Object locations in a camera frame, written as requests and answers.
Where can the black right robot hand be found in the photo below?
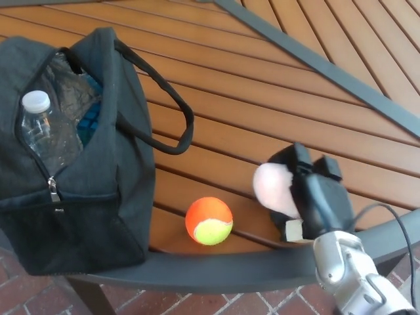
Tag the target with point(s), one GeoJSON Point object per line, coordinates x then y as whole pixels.
{"type": "Point", "coordinates": [328, 200]}

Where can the white round soft toy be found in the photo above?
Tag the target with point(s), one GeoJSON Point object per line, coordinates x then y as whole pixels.
{"type": "Point", "coordinates": [274, 187]}

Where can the orange and yellow tennis ball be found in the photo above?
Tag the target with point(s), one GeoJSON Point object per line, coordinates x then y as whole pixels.
{"type": "Point", "coordinates": [208, 221]}

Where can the blue rubik cube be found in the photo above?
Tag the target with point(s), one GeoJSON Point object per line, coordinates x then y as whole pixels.
{"type": "Point", "coordinates": [90, 123]}

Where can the clear plastic water bottle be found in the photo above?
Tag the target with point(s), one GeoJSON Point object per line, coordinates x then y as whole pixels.
{"type": "Point", "coordinates": [46, 131]}

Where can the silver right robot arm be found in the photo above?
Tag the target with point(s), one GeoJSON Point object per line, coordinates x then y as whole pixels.
{"type": "Point", "coordinates": [344, 269]}

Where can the dark grey insulated lunch bag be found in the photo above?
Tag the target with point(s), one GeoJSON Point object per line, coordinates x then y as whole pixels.
{"type": "Point", "coordinates": [115, 183]}

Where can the dark metal table leg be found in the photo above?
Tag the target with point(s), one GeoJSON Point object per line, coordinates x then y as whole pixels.
{"type": "Point", "coordinates": [92, 302]}

